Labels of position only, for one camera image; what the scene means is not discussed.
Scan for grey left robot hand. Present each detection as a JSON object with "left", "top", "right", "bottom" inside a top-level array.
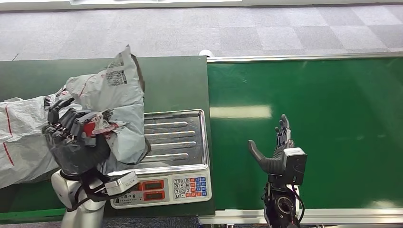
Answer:
[{"left": 41, "top": 97, "right": 111, "bottom": 177}]

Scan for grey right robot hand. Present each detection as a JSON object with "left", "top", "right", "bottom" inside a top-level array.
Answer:
[{"left": 247, "top": 114, "right": 295, "bottom": 176}]

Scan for grey plastic mailer package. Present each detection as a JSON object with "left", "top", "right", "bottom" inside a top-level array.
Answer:
[{"left": 64, "top": 44, "right": 152, "bottom": 176}]

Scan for grey package with black print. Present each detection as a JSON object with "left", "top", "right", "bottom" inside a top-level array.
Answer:
[{"left": 43, "top": 88, "right": 76, "bottom": 110}]

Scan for green conveyor belt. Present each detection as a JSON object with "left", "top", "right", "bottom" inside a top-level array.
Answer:
[{"left": 198, "top": 51, "right": 403, "bottom": 226}]

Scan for grey woven sack red stripes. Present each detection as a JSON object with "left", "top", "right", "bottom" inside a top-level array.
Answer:
[{"left": 0, "top": 91, "right": 77, "bottom": 190}]

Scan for green plastic crate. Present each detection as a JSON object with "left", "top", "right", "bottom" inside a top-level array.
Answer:
[{"left": 0, "top": 180, "right": 67, "bottom": 225}]

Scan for electronic scale with steel tray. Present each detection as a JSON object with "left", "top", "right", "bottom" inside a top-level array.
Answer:
[{"left": 106, "top": 109, "right": 213, "bottom": 210}]

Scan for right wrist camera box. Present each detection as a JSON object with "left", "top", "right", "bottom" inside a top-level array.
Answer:
[{"left": 282, "top": 147, "right": 308, "bottom": 187}]

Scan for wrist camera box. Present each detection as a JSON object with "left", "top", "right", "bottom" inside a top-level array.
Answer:
[
  {"left": 104, "top": 171, "right": 139, "bottom": 197},
  {"left": 282, "top": 147, "right": 308, "bottom": 187}
]

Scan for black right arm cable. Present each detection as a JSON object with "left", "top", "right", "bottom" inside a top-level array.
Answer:
[{"left": 290, "top": 185, "right": 306, "bottom": 224}]

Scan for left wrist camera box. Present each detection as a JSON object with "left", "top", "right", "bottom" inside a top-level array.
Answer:
[{"left": 104, "top": 171, "right": 139, "bottom": 197}]

